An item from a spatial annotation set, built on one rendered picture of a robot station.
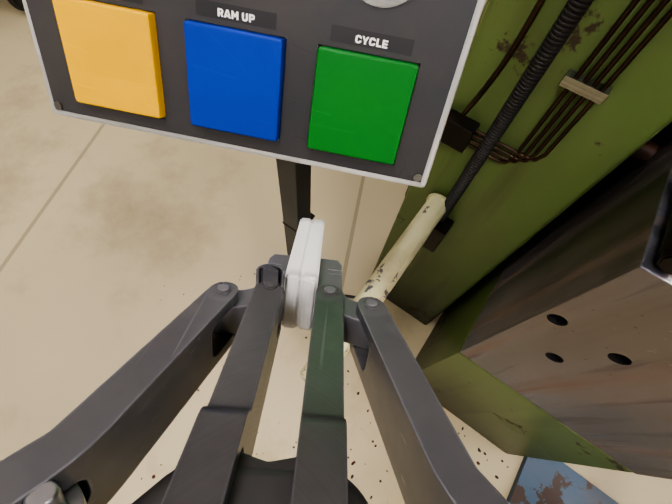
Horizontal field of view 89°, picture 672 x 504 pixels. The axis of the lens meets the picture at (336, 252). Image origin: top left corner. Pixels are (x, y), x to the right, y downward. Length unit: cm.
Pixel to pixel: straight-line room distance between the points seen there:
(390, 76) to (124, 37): 20
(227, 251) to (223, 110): 109
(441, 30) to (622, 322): 38
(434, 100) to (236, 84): 15
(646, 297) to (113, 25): 54
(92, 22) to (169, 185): 128
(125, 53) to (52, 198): 146
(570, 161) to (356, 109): 41
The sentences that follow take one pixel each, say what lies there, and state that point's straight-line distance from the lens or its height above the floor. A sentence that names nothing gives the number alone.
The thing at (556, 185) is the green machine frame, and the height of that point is 79.
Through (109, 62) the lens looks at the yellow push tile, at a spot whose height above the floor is 101.
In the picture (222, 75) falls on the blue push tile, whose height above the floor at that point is 102.
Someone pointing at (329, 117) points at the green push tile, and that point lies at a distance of 29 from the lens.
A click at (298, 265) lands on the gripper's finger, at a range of 16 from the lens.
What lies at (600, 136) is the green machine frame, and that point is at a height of 89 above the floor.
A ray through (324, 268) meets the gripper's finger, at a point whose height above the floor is 103.
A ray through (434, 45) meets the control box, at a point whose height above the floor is 105.
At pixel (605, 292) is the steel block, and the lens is 48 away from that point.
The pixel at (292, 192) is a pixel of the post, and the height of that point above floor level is 73.
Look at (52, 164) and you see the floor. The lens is 189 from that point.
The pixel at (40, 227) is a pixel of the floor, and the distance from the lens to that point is 172.
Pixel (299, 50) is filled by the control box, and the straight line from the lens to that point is 30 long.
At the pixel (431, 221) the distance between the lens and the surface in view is 70.
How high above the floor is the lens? 119
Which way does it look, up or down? 63 degrees down
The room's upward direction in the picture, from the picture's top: 9 degrees clockwise
